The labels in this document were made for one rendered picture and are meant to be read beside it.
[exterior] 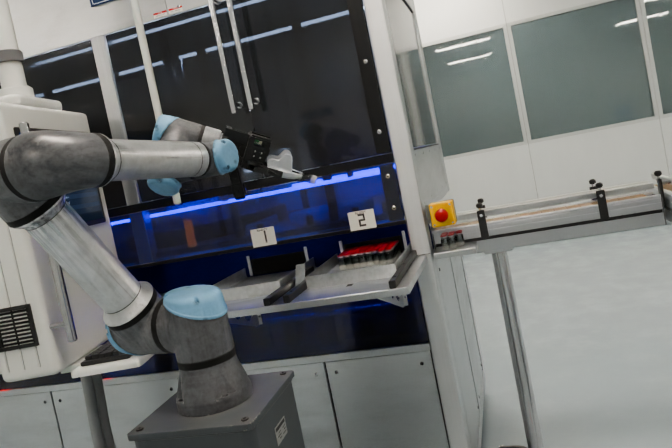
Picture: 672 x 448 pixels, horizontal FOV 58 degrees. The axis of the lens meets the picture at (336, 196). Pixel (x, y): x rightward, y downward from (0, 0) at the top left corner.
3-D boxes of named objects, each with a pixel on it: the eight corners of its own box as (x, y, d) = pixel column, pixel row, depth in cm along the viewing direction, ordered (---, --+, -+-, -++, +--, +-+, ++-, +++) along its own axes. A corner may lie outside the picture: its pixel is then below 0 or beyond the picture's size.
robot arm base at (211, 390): (235, 413, 114) (224, 362, 113) (164, 420, 118) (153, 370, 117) (263, 381, 128) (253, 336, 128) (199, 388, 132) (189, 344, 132)
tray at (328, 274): (338, 263, 204) (336, 253, 204) (414, 252, 197) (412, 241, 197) (307, 289, 171) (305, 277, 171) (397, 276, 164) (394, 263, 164)
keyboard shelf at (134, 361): (116, 336, 208) (114, 328, 208) (194, 322, 206) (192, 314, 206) (42, 386, 164) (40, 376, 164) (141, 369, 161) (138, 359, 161)
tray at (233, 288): (246, 277, 213) (244, 268, 213) (315, 267, 206) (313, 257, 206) (200, 304, 180) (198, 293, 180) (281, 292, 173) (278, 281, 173)
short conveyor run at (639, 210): (436, 259, 196) (427, 212, 196) (440, 250, 211) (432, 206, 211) (668, 225, 178) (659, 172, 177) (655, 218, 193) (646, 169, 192)
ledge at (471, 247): (438, 251, 201) (437, 245, 201) (478, 245, 197) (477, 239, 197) (434, 259, 187) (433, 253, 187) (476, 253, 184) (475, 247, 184)
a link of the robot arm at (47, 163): (43, 116, 92) (237, 128, 135) (-2, 131, 97) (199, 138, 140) (55, 192, 92) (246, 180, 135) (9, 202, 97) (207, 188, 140)
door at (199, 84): (142, 202, 213) (106, 35, 210) (264, 177, 201) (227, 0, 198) (141, 202, 213) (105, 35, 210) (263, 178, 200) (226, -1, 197)
